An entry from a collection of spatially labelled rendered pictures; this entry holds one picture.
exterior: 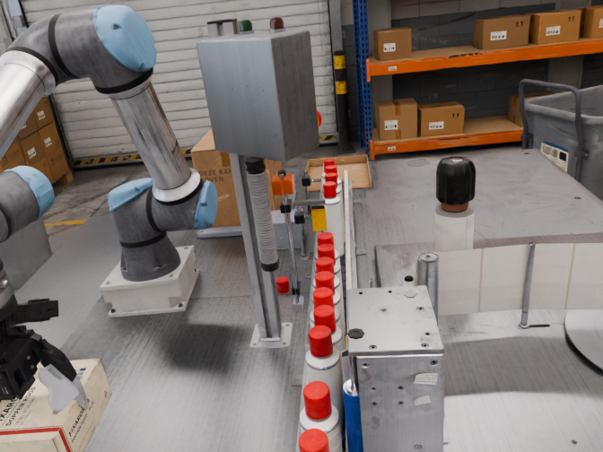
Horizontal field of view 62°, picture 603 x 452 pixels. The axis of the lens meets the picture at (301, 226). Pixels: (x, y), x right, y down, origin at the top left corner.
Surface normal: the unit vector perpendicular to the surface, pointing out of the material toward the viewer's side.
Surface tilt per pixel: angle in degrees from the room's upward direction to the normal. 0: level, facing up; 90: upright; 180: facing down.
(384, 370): 90
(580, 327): 0
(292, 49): 90
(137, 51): 81
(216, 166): 90
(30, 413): 1
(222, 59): 90
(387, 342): 0
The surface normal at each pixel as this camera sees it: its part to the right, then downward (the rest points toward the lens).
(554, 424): -0.11, -0.90
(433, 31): 0.00, 0.42
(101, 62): -0.04, 0.75
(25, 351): 0.99, -0.09
